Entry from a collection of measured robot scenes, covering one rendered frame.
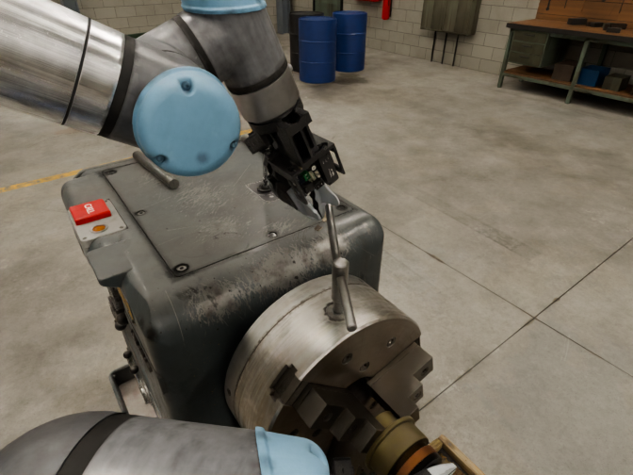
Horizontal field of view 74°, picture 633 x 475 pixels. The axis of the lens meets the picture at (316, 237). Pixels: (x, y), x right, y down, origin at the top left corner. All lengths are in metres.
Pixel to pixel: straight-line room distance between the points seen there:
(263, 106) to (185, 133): 0.19
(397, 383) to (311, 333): 0.17
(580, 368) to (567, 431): 0.40
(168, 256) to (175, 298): 0.10
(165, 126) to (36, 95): 0.08
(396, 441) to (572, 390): 1.79
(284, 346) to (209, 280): 0.15
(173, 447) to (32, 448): 0.08
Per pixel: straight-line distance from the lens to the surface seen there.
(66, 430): 0.30
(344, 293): 0.52
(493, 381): 2.23
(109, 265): 0.73
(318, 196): 0.64
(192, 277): 0.65
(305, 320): 0.60
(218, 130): 0.32
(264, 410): 0.60
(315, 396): 0.57
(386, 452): 0.63
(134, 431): 0.29
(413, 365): 0.70
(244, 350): 0.64
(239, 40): 0.46
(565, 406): 2.28
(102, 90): 0.32
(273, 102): 0.49
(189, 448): 0.27
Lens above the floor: 1.65
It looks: 34 degrees down
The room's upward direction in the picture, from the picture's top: straight up
